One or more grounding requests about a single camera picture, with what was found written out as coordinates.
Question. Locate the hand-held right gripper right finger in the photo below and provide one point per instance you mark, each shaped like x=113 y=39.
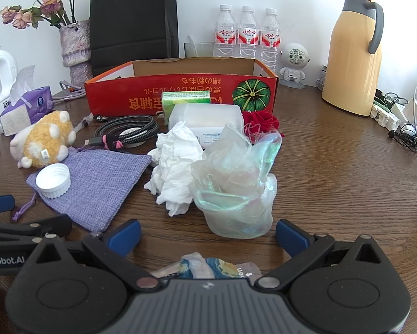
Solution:
x=292 y=238

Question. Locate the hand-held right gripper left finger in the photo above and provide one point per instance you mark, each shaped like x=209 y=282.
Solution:
x=124 y=238

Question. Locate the white plastic lid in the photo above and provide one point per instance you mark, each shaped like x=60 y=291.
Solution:
x=53 y=182

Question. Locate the purple linen pouch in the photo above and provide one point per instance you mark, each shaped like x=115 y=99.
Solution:
x=90 y=181

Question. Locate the iridescent plastic bag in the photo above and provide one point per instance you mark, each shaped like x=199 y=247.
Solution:
x=236 y=188

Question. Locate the printed blue packet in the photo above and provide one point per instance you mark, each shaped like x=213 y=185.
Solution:
x=222 y=268

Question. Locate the yellow plush hamster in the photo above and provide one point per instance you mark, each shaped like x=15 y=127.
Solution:
x=44 y=135

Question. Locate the white tissue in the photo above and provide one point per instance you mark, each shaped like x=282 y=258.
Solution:
x=177 y=167

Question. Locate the red rose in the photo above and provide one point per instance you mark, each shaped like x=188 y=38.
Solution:
x=260 y=120

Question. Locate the small black packet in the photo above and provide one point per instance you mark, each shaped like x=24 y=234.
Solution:
x=100 y=117

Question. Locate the white plastic container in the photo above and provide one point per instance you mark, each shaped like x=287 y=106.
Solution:
x=208 y=118

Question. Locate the green tissue pack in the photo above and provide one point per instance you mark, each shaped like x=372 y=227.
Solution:
x=184 y=99

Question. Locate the red cardboard box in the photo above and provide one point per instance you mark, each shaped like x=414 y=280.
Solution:
x=201 y=87

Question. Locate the purple tissue pack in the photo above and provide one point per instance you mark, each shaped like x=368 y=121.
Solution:
x=30 y=104

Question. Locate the black earphones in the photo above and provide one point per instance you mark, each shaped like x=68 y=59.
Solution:
x=405 y=137

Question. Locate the white power strip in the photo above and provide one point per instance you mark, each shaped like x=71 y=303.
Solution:
x=386 y=118

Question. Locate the small floral tin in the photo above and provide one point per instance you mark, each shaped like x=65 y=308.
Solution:
x=322 y=78

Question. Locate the white robot speaker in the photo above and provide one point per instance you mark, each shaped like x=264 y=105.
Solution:
x=295 y=59

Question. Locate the yellow thermos jug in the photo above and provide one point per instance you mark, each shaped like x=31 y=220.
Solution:
x=351 y=59

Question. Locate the clear water bottle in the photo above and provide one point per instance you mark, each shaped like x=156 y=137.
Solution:
x=249 y=34
x=271 y=38
x=225 y=34

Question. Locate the glass cup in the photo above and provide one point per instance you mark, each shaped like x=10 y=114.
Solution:
x=205 y=50

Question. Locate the clear plastic spoon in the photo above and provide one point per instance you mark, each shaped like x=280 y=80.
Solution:
x=193 y=45

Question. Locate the dried pink flowers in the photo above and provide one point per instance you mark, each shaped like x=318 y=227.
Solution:
x=48 y=0

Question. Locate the black paper bag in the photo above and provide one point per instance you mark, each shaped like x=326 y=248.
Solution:
x=131 y=24

